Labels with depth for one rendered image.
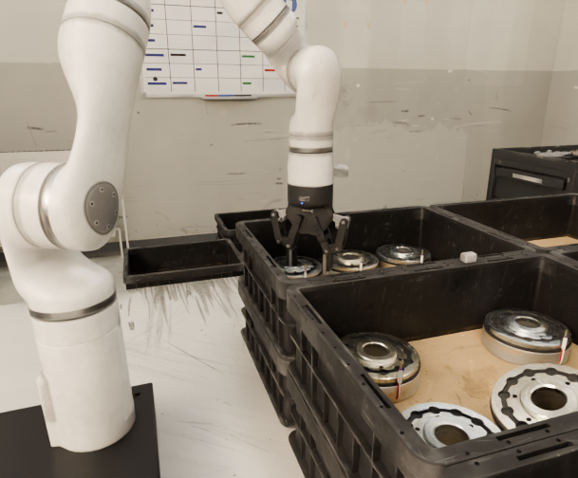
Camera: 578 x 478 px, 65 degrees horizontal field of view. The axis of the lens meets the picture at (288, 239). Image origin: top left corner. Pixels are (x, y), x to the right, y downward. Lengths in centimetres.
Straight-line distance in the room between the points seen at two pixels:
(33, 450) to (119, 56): 46
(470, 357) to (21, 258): 54
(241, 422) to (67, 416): 24
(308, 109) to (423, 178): 357
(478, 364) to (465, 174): 391
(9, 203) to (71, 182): 7
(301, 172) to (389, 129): 328
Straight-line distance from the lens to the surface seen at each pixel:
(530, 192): 224
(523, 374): 55
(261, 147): 357
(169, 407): 76
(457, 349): 66
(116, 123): 54
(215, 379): 80
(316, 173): 72
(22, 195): 51
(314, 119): 71
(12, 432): 71
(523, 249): 77
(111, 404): 60
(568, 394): 52
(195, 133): 347
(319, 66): 69
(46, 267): 56
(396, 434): 35
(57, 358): 57
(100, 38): 56
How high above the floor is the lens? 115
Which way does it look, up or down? 18 degrees down
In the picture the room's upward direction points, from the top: straight up
